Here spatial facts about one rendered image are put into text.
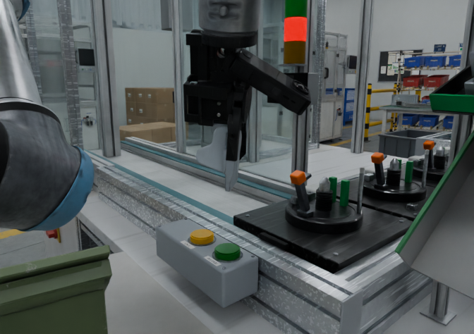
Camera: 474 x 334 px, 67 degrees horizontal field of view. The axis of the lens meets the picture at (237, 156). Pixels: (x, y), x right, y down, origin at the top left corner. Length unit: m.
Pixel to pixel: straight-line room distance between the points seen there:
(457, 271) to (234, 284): 0.29
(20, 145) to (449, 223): 0.52
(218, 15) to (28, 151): 0.26
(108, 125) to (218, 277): 1.09
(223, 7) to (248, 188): 0.63
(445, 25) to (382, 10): 1.79
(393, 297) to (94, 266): 0.47
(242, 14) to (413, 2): 11.42
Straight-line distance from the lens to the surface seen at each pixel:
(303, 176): 0.62
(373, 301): 0.57
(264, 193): 0.94
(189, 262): 0.61
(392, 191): 0.85
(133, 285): 0.72
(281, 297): 0.57
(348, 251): 0.59
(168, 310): 0.65
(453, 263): 0.52
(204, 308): 0.64
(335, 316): 0.52
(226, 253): 0.56
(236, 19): 0.44
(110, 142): 1.55
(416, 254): 0.53
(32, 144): 0.45
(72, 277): 0.26
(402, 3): 11.92
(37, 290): 0.26
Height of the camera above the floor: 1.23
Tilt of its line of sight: 12 degrees down
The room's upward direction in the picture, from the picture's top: straight up
